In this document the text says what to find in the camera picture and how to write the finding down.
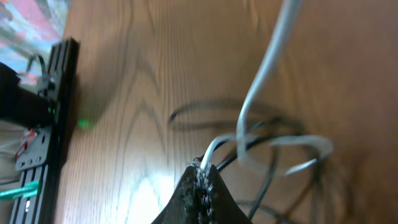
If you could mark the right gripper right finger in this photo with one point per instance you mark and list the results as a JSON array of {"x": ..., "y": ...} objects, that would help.
[{"x": 218, "y": 204}]

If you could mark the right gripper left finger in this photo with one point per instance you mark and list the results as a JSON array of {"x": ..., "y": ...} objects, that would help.
[{"x": 182, "y": 206}]

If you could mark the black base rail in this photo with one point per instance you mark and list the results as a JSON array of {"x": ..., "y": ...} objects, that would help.
[{"x": 42, "y": 157}]

